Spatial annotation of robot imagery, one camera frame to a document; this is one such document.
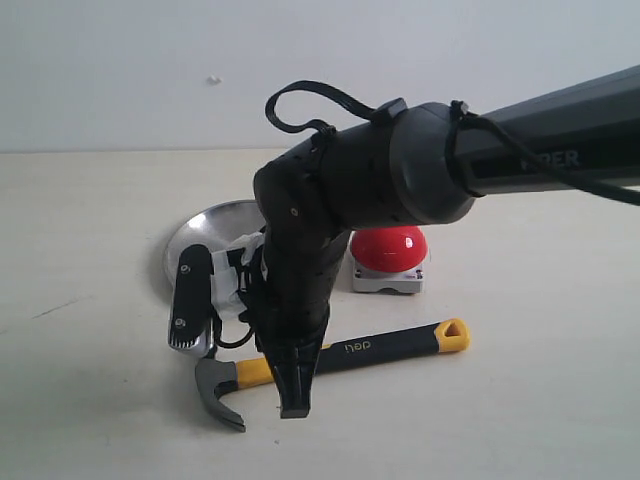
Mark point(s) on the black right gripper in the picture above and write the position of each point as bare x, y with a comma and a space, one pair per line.
291, 325

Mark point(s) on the yellow black claw hammer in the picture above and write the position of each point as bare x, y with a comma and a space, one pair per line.
215, 378

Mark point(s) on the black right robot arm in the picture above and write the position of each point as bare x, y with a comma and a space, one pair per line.
421, 165

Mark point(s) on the red dome push button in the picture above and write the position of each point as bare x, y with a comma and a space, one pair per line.
389, 259

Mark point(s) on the round steel plate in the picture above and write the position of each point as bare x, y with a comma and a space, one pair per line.
216, 227

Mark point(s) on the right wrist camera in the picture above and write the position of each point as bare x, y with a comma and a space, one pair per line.
190, 329

